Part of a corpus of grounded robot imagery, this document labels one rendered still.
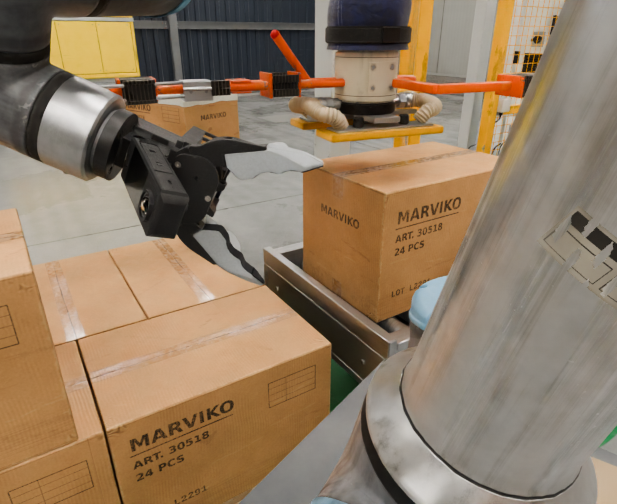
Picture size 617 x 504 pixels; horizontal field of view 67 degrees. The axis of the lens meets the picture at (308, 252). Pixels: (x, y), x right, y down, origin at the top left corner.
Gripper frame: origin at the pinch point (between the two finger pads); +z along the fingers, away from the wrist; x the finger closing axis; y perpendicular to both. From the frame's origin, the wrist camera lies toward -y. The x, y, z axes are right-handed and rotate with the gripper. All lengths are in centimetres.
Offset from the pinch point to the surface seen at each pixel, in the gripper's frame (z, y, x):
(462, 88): 31, 74, -18
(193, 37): -257, 1138, 171
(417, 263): 48, 79, 30
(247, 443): 21, 44, 83
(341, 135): 10, 74, 4
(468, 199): 56, 91, 9
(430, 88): 23, 72, -15
